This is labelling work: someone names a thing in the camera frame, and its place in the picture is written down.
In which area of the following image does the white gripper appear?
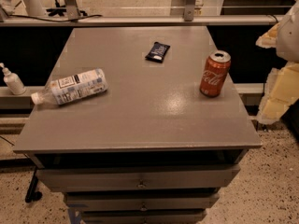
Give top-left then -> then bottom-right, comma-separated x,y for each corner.
255,1 -> 299,125

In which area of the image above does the clear plastic water bottle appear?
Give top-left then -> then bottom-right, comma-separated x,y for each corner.
31,68 -> 108,105

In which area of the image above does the red coke can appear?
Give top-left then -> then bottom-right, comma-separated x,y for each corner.
199,50 -> 231,97

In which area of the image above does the white pump dispenser bottle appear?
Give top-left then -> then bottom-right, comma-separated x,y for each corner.
0,63 -> 26,95

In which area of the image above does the dark blue snack packet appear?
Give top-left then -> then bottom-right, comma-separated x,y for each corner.
145,42 -> 170,63

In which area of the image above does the grey drawer cabinet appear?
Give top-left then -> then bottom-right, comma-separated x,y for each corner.
12,25 -> 263,224

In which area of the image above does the top grey drawer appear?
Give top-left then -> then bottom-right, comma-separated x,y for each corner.
36,164 -> 240,192

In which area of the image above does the grey drawer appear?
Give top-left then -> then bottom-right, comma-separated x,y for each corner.
82,209 -> 206,224
65,192 -> 219,211
36,164 -> 240,192

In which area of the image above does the middle grey drawer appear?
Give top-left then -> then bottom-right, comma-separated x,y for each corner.
65,192 -> 219,211

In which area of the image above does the bottom grey drawer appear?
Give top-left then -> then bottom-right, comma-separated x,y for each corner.
82,209 -> 206,224

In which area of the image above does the black caster wheel leg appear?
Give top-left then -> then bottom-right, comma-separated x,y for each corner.
25,170 -> 43,203

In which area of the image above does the right metal frame post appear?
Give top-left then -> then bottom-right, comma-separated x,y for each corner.
184,0 -> 196,21

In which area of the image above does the metal frame post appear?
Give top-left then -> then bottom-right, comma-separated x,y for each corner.
64,0 -> 81,21
184,0 -> 196,21

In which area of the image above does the left metal frame post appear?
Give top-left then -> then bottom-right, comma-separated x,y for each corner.
64,0 -> 81,21

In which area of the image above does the black cable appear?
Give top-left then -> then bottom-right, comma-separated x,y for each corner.
0,7 -> 104,23

